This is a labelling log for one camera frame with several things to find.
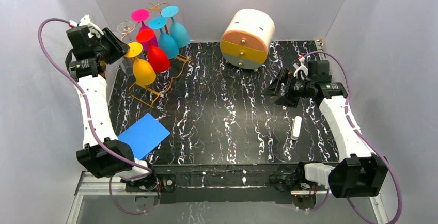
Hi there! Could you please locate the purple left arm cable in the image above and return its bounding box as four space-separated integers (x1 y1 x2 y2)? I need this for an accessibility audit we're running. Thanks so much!
37 18 162 216

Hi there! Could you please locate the gold wire glass rack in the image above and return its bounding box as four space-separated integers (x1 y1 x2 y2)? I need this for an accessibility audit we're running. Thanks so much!
128 2 193 108

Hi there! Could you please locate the teal wine glass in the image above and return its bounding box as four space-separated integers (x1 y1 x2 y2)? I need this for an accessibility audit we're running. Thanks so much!
161 5 190 48
149 17 179 59

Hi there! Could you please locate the round pastel drawer cabinet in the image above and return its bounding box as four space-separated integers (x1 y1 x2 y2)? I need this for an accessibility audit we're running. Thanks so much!
220 9 275 72

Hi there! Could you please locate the red plastic wine glass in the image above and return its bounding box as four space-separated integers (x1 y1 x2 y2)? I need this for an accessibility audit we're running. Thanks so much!
136 28 170 73

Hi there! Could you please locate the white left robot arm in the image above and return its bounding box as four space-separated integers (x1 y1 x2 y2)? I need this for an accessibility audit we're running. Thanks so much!
66 24 152 181

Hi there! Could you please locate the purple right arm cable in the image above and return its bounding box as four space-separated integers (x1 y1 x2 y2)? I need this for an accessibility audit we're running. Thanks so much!
298 51 403 224

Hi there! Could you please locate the rear clear wine glass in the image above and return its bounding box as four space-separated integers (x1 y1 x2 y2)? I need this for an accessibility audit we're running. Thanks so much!
116 21 135 41

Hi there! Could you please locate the rear teal wine glass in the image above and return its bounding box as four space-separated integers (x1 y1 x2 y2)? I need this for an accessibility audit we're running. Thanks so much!
161 5 190 48

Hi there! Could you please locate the clear wine glass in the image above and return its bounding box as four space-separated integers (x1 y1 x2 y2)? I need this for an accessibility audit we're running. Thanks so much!
120 57 133 76
116 21 135 41

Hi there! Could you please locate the front teal wine glass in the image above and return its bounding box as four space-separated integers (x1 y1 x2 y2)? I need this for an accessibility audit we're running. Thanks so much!
149 17 179 59

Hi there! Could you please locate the white oblong remote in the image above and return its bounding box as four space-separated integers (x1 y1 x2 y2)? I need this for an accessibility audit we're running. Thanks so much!
290 116 302 141

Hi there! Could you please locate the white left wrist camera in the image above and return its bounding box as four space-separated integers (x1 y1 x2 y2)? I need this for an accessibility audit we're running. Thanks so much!
69 14 104 38

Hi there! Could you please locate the blue flat card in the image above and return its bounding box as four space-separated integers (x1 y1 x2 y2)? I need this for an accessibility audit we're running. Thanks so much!
118 113 170 159

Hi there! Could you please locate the magenta plastic wine glass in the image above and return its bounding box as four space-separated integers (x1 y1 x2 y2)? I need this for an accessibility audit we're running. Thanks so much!
131 9 158 51

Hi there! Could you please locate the front clear wine glass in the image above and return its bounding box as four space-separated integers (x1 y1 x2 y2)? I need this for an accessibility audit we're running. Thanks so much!
120 57 133 76

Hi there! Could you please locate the yellow plastic wine glass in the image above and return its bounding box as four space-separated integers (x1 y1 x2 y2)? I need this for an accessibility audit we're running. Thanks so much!
125 42 156 86

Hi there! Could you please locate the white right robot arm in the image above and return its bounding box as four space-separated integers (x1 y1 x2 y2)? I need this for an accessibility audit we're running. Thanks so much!
262 61 388 198

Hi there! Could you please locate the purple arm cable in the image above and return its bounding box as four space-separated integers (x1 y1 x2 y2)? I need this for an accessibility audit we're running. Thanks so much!
298 51 403 224
37 18 162 216

